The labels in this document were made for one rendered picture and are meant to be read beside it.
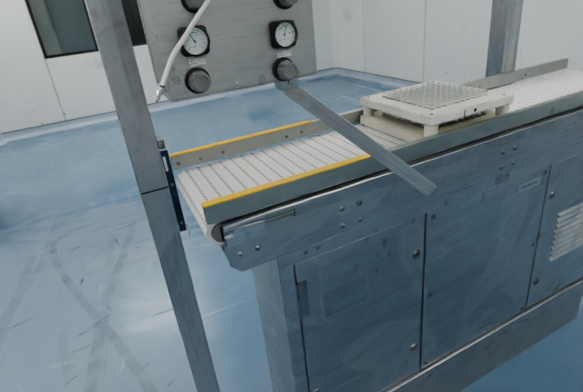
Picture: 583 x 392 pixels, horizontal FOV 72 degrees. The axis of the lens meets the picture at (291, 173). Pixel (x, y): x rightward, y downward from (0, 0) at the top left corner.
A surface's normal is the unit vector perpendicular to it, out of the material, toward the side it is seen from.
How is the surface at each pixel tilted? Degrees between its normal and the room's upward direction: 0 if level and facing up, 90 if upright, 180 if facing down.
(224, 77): 90
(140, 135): 90
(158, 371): 0
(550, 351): 0
